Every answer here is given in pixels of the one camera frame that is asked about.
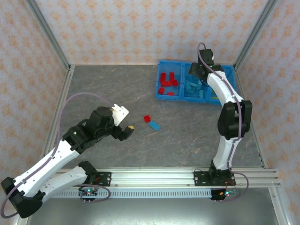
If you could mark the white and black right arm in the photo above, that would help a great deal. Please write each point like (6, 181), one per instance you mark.
(222, 84)

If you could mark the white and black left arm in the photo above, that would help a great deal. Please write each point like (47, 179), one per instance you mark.
(42, 164)

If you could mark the small red lego brick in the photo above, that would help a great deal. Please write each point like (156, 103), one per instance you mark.
(147, 118)

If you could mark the blue three-compartment plastic bin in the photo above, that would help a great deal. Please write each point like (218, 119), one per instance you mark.
(173, 98)

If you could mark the grey metal sheet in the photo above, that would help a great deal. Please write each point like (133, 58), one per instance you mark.
(140, 213)

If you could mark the aluminium side rail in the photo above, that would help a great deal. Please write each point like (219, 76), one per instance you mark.
(259, 150)
(65, 89)

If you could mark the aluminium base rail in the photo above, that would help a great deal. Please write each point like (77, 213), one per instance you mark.
(152, 178)

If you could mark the aluminium frame post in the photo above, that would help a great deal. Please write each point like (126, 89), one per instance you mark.
(48, 31)
(257, 31)

